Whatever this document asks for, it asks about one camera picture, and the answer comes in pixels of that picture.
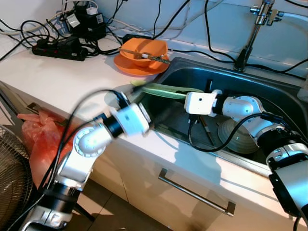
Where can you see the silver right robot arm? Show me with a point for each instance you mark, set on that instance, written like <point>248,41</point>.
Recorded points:
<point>240,107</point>

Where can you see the orange plate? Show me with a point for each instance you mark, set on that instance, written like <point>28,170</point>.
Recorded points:
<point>134,71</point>

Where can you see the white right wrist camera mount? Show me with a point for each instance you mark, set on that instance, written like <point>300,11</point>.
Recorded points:
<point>199,102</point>

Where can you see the dark floor fan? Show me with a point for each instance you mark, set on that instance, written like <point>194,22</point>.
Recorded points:
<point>14,183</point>

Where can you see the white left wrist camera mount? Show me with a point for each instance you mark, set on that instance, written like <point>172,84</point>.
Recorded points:
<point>130,120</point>

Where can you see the red plastic bag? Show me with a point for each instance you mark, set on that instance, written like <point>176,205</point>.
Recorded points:
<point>41,144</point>

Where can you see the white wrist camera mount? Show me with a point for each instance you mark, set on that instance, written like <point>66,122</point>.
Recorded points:
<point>199,102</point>
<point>130,120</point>

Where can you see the metal sink faucet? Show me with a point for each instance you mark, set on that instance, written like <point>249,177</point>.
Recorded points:
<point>250,41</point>

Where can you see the orange bowl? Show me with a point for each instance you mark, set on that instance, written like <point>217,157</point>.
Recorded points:
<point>149,45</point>

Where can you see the slim patterned utensil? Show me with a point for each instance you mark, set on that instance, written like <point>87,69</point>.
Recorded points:
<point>154,57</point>

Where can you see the black stand leg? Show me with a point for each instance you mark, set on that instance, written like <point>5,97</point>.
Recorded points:
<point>84,212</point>

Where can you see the black power adapter block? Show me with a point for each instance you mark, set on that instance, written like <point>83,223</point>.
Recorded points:
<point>86,26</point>

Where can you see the white kitchen cabinet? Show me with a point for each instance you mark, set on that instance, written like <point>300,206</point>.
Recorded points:
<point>144,192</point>

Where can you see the flat black power brick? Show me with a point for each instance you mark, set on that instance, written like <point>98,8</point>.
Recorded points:
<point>137,37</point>

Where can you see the black power strip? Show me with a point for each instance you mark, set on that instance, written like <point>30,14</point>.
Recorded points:
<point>57,52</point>

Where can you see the white bowl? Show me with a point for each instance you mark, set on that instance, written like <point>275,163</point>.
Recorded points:
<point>236,139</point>

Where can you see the stainless steel kitchen sink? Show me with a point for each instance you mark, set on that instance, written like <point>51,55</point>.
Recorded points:
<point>284,91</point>

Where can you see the green plate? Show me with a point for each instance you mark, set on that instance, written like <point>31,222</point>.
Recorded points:
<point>163,90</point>

